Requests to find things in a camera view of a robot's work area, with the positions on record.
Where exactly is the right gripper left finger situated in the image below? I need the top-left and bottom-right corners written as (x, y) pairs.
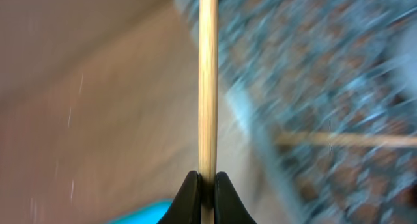
top-left (158, 171), bottom-right (201, 224)

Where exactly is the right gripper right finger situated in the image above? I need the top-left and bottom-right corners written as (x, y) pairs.
top-left (214, 171), bottom-right (256, 224)

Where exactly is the wooden chopstick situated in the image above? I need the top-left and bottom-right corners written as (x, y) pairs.
top-left (274, 132), bottom-right (416, 148)
top-left (198, 0), bottom-right (218, 224)

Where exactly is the grey-white bowl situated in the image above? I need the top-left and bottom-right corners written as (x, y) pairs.
top-left (390, 22), bottom-right (416, 99)

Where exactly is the grey dishwasher rack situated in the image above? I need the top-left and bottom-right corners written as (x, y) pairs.
top-left (174, 0), bottom-right (417, 224)

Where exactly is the teal serving tray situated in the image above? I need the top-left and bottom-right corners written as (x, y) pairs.
top-left (108, 200), bottom-right (173, 224)

